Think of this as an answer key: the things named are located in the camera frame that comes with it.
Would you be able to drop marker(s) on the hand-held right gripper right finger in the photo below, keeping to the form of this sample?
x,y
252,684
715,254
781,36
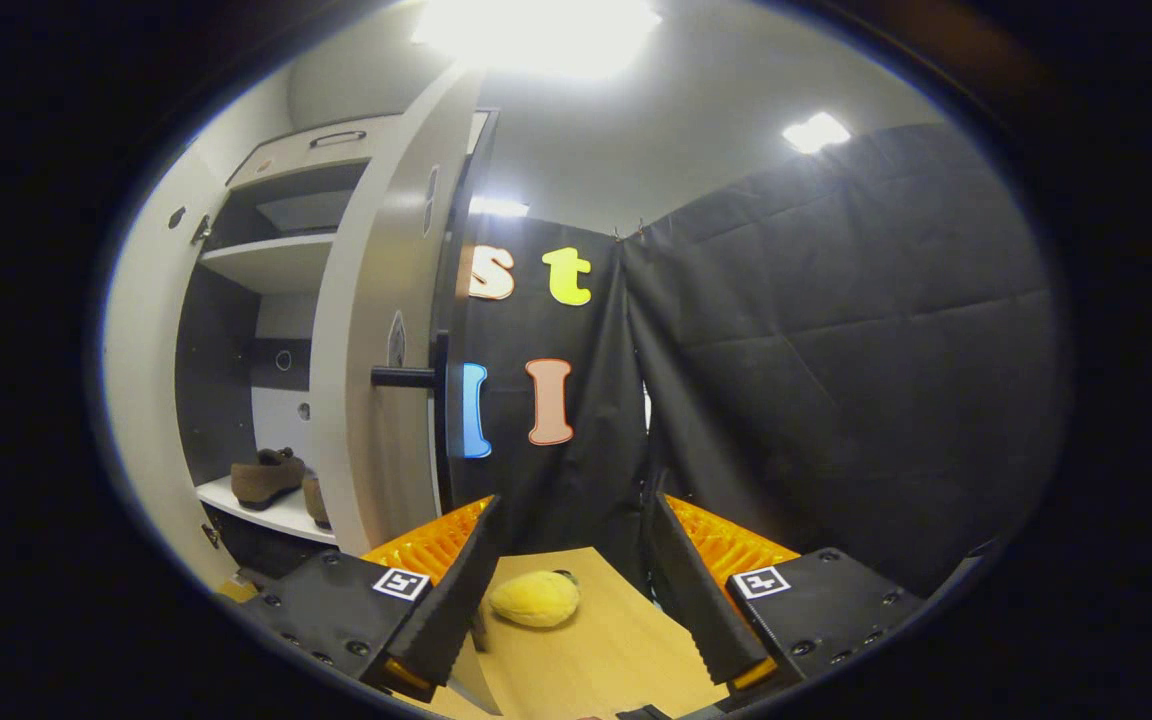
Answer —
x,y
686,590

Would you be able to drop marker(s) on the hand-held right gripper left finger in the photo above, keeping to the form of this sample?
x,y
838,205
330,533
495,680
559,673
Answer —
x,y
456,600

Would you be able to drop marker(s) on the brown fuzzy shoe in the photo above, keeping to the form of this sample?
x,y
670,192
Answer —
x,y
314,500
266,480

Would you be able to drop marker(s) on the white cabinet door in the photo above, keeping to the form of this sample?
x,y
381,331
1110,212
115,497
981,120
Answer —
x,y
366,300
141,400

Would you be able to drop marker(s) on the white shoe cabinet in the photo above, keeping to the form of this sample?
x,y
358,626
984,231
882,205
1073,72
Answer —
x,y
266,260

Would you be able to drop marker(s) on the yellow plush toy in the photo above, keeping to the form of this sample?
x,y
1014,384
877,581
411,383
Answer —
x,y
536,600

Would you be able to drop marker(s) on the black backdrop cloth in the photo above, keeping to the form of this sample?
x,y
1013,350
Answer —
x,y
836,350

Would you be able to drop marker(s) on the ceiling light panel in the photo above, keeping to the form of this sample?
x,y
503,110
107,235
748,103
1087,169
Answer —
x,y
499,207
816,132
536,35

